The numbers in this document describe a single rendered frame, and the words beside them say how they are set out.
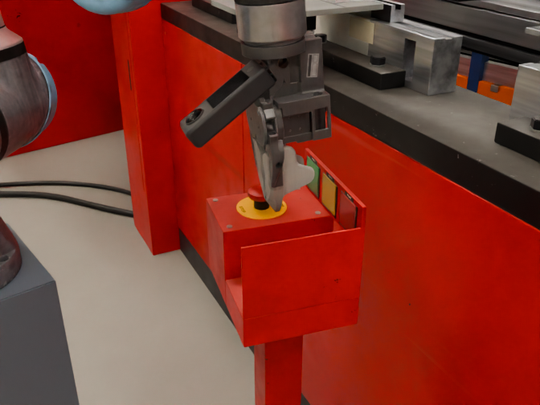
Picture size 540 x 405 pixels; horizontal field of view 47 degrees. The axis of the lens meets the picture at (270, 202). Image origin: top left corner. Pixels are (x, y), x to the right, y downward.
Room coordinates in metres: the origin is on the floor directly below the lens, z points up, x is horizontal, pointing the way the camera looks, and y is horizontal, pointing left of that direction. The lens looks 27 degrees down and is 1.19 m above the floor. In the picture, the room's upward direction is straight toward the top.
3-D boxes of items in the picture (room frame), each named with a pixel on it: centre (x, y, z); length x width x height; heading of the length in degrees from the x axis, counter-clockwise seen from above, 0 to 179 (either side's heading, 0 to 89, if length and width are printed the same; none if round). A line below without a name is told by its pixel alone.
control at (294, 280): (0.74, -0.01, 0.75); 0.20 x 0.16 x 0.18; 18
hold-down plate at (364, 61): (1.17, -0.15, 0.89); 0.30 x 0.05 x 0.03; 26
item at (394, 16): (1.23, -0.18, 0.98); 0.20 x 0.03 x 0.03; 26
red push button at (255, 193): (0.78, 0.01, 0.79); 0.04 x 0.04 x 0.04
